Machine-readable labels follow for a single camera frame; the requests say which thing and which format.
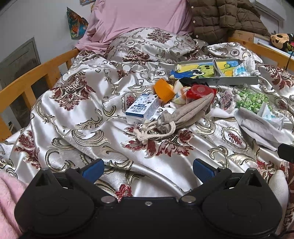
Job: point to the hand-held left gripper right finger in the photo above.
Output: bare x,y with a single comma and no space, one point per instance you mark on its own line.
202,170

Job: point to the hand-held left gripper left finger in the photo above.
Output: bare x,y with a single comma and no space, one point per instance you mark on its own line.
93,170

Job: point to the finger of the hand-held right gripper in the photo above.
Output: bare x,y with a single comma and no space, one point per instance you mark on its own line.
286,151

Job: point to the grey cloth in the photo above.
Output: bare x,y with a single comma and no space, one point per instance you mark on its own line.
255,131

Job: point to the black cloth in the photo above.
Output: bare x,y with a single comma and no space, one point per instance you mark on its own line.
186,81

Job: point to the grey metal tray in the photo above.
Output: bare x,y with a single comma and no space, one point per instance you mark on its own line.
229,80

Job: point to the blue white plastic packet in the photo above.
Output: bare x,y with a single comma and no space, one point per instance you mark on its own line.
241,70
271,117

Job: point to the white fleece cloth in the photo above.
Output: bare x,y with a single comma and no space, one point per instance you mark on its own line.
279,190

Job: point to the floral satin bed cover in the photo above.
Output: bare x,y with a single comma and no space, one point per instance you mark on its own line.
80,128

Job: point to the bag of green paper stars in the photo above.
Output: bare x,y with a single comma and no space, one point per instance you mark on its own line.
250,98

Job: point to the small red printed packet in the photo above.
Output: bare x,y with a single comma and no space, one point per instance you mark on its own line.
226,98

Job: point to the blue white milk carton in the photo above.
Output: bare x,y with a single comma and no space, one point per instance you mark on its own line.
140,110

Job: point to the striped yellow blue cloth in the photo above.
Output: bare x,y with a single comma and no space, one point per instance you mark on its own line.
179,95

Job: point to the red lidded container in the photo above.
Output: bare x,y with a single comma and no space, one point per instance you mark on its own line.
199,90

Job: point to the pink fleece clothing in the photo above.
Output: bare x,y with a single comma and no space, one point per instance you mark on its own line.
9,197

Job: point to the white plastic wrapped packet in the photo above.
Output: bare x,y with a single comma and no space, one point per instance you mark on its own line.
250,62

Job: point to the white box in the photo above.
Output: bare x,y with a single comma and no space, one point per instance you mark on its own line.
264,42

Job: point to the black and tan plush toy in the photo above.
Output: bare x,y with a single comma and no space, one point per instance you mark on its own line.
279,39

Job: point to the wooden box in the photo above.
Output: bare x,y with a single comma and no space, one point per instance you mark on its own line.
243,35

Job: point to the white cabinet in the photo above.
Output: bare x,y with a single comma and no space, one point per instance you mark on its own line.
271,12

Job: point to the colourful paper kite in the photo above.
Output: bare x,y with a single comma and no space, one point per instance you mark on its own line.
75,23

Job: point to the brown puffer jacket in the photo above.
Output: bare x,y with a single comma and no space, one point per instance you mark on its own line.
218,18

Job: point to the pink pillow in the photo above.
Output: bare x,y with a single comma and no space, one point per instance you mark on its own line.
137,13

